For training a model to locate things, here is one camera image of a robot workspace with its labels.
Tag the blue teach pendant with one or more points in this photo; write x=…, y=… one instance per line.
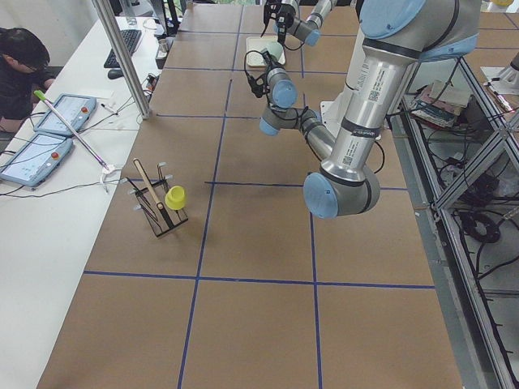
x=34, y=162
x=76, y=109

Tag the cream bear tray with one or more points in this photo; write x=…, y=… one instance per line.
x=255, y=46

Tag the yellow cup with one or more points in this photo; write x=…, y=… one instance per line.
x=176, y=198

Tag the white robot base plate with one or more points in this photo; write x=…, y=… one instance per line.
x=332, y=113

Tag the blue teach pendant far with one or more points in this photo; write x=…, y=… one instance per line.
x=76, y=109

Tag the aluminium frame shelf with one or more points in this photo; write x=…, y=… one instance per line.
x=459, y=151

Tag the black wire cup rack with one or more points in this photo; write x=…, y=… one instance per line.
x=150, y=197

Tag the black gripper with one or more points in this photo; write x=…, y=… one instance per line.
x=282, y=21
x=268, y=61

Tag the metal cup on desk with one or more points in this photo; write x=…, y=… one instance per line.
x=163, y=48

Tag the grey aluminium post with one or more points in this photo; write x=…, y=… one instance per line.
x=110, y=24

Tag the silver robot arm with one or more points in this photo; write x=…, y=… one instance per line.
x=308, y=31
x=395, y=35

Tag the green tipped grabber stick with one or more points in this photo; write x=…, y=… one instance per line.
x=107, y=169

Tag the pale green cup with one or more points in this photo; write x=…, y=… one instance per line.
x=274, y=49

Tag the black computer mouse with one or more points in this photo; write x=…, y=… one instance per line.
x=115, y=73

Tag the seated person in black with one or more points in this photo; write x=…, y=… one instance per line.
x=24, y=68

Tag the blue teach pendant near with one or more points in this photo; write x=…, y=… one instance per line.
x=34, y=162

